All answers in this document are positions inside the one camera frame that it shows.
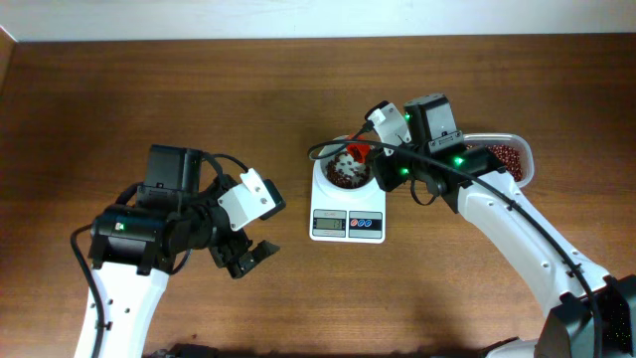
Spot white bowl on scale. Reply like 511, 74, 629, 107
312, 144, 385, 201

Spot red measuring scoop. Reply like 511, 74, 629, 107
346, 143, 371, 164

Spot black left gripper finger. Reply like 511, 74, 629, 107
242, 241, 280, 271
227, 252, 256, 278

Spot clear plastic bean container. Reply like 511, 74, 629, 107
464, 133, 535, 188

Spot black right camera cable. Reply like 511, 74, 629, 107
307, 121, 605, 358

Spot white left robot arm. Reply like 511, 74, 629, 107
70, 144, 285, 357

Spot white digital kitchen scale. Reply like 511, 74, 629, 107
309, 179, 387, 244

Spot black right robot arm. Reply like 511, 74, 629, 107
366, 93, 635, 357

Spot red beans in bowl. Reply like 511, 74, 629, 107
325, 152, 371, 189

